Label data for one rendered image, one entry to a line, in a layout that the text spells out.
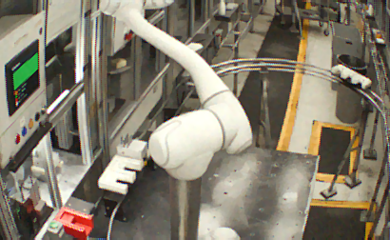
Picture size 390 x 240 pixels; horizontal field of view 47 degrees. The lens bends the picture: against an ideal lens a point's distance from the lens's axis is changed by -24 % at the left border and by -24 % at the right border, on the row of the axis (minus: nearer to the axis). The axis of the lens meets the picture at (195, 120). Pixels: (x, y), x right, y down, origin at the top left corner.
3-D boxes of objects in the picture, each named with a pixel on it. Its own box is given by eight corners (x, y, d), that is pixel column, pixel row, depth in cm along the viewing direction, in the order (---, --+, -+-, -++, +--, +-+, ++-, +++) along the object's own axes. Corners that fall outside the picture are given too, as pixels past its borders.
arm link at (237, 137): (239, 85, 176) (204, 95, 169) (267, 134, 171) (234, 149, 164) (222, 106, 186) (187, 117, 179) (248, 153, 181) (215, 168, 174)
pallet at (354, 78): (331, 78, 378) (331, 67, 373) (339, 74, 387) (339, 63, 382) (363, 96, 355) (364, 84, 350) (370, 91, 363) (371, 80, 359)
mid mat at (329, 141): (357, 185, 388) (357, 183, 388) (302, 179, 401) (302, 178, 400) (358, 129, 473) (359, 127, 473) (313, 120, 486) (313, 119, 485)
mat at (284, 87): (281, 174, 408) (281, 173, 408) (205, 165, 422) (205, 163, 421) (311, 2, 906) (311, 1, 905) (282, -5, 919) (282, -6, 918)
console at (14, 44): (8, 170, 158) (-9, 50, 136) (-35, 154, 164) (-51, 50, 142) (51, 117, 194) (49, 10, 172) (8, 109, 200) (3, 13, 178)
